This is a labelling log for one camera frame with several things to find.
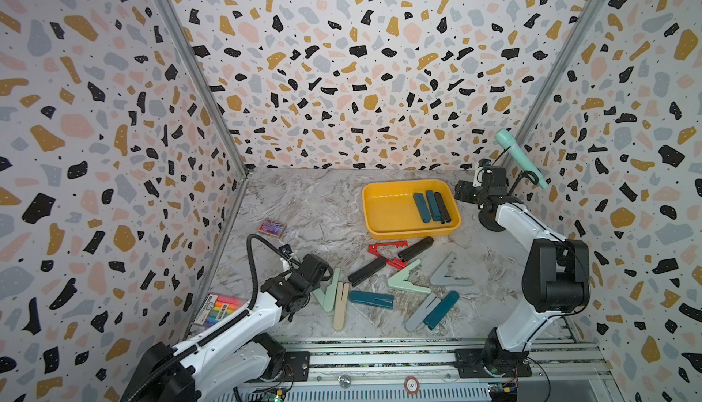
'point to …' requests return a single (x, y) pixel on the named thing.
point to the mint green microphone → (505, 138)
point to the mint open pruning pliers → (398, 280)
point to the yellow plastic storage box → (392, 212)
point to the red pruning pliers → (395, 262)
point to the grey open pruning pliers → (440, 278)
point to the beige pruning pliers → (341, 301)
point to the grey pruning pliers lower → (425, 311)
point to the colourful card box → (271, 227)
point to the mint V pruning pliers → (327, 300)
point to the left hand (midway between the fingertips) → (314, 274)
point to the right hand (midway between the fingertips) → (472, 185)
